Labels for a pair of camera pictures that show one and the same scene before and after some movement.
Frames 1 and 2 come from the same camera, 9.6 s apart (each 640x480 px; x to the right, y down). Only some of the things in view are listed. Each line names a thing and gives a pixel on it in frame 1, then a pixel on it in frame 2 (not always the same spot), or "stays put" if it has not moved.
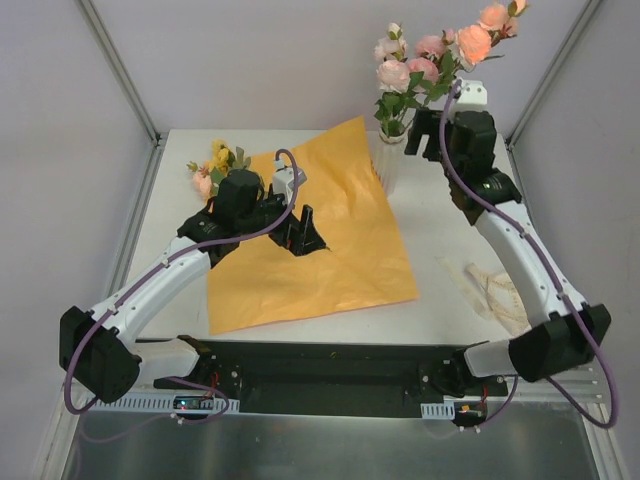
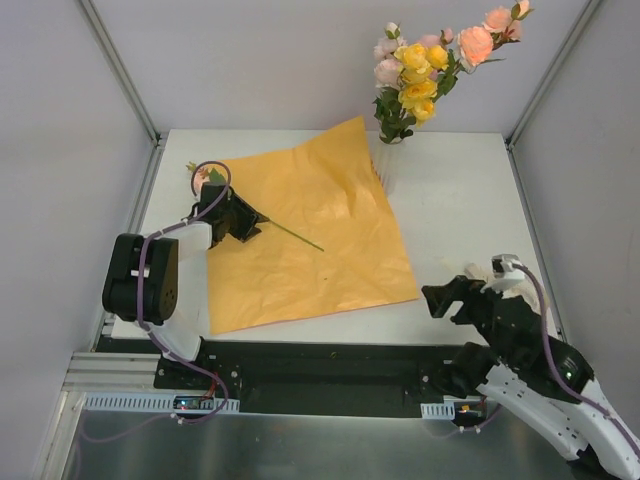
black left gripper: (289, 230) → (239, 220)
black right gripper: (432, 133) → (463, 300)
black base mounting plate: (308, 380) stays put
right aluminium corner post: (550, 74) stays put
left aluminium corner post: (119, 68) stays put
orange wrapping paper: (260, 284) stays put
